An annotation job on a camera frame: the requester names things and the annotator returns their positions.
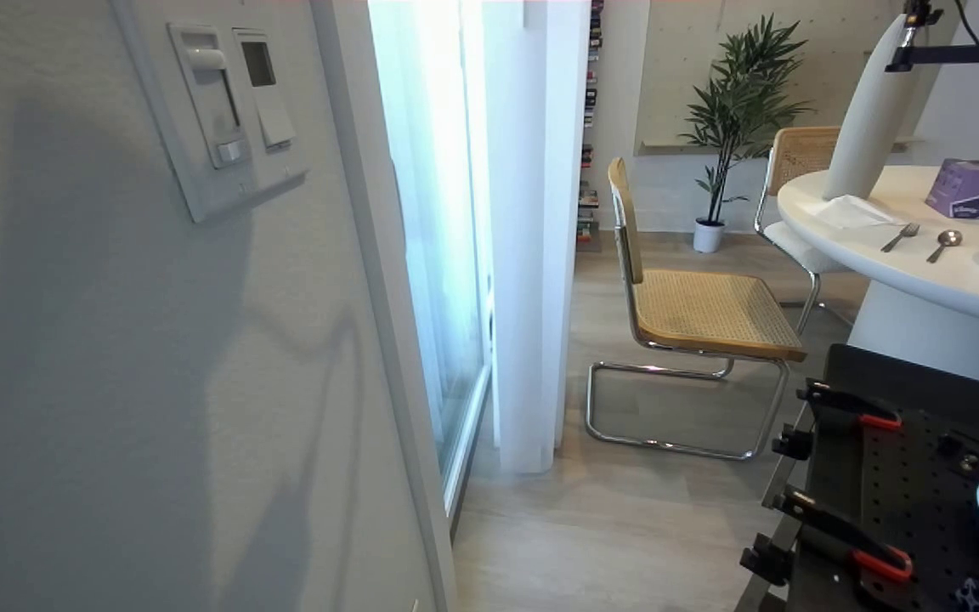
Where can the sliding glass door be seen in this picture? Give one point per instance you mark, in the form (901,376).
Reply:
(430,212)

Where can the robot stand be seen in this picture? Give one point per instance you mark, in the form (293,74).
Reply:
(914,493)

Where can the white napkin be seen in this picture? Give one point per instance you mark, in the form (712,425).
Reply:
(851,212)

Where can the wicker cantilever chair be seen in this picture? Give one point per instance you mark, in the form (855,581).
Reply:
(800,153)
(710,310)

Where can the potted green plant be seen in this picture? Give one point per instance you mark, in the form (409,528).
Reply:
(740,102)

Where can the narrow shelf of books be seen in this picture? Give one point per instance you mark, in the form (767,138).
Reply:
(589,200)

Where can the purple tissue box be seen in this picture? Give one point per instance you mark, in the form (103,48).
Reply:
(970,191)

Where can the silver spoon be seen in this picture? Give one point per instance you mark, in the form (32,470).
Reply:
(949,238)

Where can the silver fork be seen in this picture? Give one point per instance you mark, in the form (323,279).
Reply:
(900,238)

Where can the white round table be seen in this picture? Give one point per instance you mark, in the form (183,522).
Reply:
(923,289)

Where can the white wall switch plate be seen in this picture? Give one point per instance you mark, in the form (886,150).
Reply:
(200,183)

